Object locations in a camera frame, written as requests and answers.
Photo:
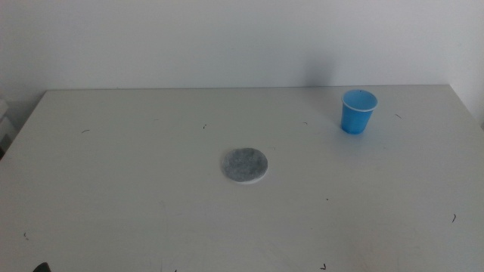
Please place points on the blue plastic cup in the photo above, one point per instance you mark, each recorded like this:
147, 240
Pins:
355, 117

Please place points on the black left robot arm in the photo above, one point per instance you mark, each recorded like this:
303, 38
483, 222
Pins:
41, 267

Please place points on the round grey felt cup mat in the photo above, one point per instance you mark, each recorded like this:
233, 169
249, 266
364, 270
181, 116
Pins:
244, 165

